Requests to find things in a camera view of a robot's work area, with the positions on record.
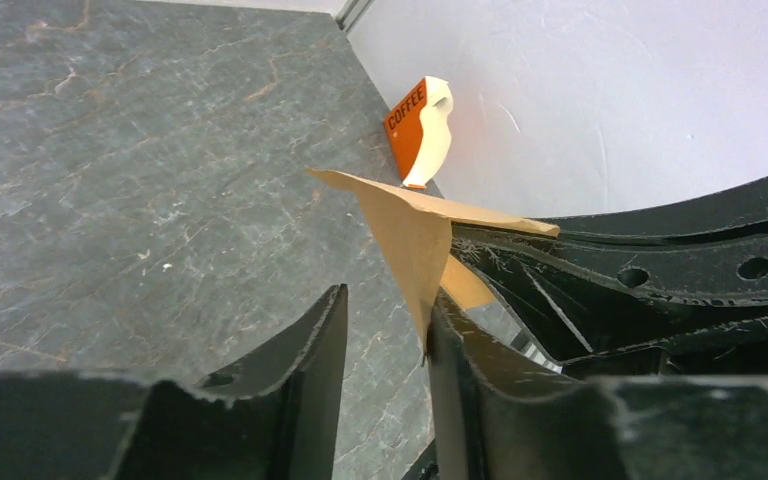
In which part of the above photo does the aluminium frame rail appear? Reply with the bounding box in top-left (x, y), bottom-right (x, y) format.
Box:
top-left (335, 0), bottom-right (374, 32)

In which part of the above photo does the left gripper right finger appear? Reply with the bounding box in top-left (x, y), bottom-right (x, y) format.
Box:
top-left (428, 293), bottom-right (768, 479)

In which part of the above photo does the brown coffee filter holder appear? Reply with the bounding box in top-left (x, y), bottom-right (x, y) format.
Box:
top-left (383, 76), bottom-right (454, 189)

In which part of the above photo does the brown paper coffee filter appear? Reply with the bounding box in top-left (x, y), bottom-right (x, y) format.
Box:
top-left (308, 168), bottom-right (560, 351)

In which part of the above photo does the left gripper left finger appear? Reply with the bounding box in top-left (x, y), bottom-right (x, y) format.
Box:
top-left (0, 284), bottom-right (349, 479)

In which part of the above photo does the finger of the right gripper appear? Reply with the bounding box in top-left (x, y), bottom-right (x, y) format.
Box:
top-left (453, 228), bottom-right (768, 375)
top-left (544, 176), bottom-right (768, 239)

